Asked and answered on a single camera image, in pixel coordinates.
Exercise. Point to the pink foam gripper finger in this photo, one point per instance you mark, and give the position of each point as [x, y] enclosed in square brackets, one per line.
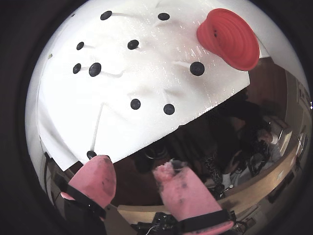
[188, 195]
[95, 181]

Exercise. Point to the dark blueberry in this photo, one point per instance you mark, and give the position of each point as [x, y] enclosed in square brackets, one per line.
[106, 15]
[76, 68]
[169, 109]
[80, 45]
[163, 16]
[95, 69]
[135, 104]
[197, 68]
[91, 154]
[133, 44]

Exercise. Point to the red ribbed cup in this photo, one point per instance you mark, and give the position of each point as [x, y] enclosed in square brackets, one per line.
[234, 41]

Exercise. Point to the person in grey sweater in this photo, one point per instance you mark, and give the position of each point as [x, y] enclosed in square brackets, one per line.
[214, 169]

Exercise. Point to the white pipe cleaner stem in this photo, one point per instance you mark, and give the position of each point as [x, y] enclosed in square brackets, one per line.
[181, 64]
[166, 96]
[97, 127]

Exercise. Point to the white foam board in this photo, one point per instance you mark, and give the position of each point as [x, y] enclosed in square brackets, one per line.
[137, 80]

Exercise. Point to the white appliance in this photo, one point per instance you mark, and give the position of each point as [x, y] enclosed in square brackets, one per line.
[284, 140]

